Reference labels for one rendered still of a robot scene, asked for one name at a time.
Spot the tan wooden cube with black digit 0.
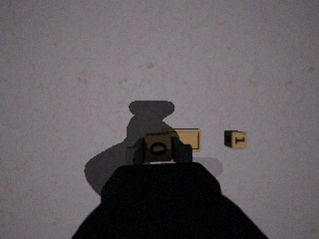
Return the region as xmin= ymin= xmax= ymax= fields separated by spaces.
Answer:
xmin=145 ymin=132 xmax=172 ymax=162

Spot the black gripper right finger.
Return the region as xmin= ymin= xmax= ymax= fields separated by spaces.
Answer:
xmin=171 ymin=136 xmax=192 ymax=163

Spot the tan rectangular tray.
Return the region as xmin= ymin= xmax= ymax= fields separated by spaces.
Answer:
xmin=162 ymin=128 xmax=201 ymax=151

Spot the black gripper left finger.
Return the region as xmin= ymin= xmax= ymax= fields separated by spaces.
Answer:
xmin=126 ymin=137 xmax=146 ymax=165

